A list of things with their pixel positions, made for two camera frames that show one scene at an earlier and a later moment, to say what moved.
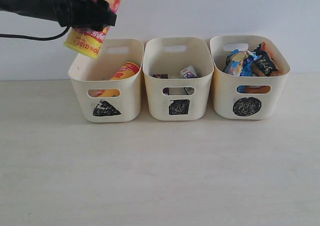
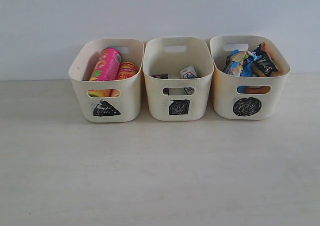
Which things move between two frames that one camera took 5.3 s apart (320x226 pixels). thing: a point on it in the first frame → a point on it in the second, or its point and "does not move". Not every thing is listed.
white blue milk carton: x=189 y=72 does not move
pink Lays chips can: x=88 y=42 → x=106 y=69
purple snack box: x=165 y=90 does not move
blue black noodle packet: x=240 y=64 does not move
